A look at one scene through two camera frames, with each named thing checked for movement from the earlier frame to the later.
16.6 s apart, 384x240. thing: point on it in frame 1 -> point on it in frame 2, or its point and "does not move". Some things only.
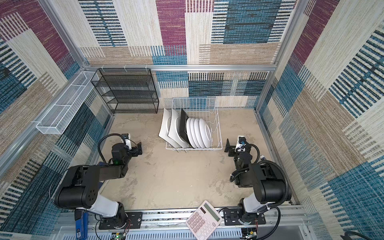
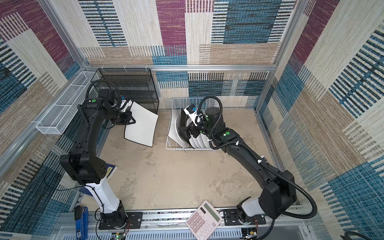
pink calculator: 204,221 does not move
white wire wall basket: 61,112 does not move
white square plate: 174,129 does not move
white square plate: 165,127 -> 142,131
